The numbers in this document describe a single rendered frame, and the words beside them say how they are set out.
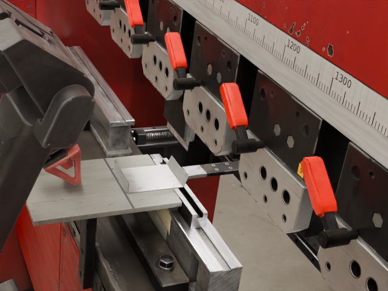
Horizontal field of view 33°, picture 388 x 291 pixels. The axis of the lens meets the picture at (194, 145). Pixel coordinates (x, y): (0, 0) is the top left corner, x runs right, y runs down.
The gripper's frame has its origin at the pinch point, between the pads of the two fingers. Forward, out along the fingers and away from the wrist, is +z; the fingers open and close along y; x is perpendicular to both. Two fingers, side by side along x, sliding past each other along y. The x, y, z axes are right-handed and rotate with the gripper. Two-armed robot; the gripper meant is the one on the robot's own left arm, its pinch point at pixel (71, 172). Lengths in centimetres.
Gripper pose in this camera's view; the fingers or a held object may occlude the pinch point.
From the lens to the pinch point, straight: 117.3
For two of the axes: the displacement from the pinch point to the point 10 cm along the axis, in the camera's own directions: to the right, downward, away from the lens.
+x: -8.6, 5.0, -1.3
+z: 3.3, 7.3, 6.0
